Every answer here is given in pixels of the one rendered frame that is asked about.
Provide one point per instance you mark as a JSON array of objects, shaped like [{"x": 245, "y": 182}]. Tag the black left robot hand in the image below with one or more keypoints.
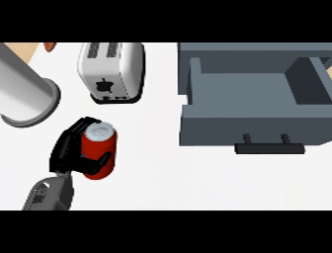
[{"x": 65, "y": 152}]

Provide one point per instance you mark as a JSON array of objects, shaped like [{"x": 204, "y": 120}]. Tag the red can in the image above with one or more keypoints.
[{"x": 99, "y": 147}]

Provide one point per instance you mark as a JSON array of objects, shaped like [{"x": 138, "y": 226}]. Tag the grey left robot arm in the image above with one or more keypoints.
[{"x": 49, "y": 195}]

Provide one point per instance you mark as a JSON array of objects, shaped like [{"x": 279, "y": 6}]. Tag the grey open drawer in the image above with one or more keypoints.
[{"x": 263, "y": 112}]

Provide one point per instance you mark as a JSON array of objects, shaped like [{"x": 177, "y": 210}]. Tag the white cylindrical container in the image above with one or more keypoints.
[{"x": 15, "y": 86}]

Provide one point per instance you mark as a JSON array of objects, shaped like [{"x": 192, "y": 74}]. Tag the white toaster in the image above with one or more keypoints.
[{"x": 111, "y": 71}]

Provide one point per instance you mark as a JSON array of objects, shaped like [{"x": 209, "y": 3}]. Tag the orange-red vegetable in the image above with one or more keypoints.
[{"x": 50, "y": 46}]

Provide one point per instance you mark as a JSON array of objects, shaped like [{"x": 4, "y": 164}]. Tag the grey cabinet body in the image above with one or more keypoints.
[{"x": 251, "y": 54}]

